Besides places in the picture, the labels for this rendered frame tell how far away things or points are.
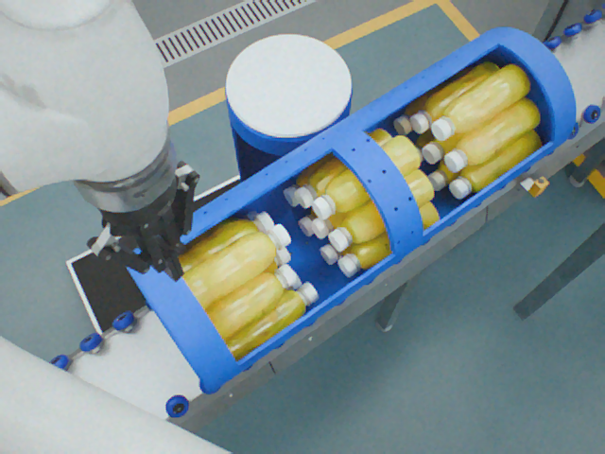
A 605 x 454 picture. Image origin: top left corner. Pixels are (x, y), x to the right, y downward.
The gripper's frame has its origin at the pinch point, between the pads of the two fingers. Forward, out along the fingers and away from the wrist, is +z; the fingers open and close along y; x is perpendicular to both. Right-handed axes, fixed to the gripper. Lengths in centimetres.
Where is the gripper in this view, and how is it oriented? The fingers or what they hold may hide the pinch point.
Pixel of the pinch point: (166, 259)
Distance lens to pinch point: 74.3
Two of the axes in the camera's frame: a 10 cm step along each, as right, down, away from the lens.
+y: 6.8, -6.6, 3.3
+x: -7.4, -6.2, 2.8
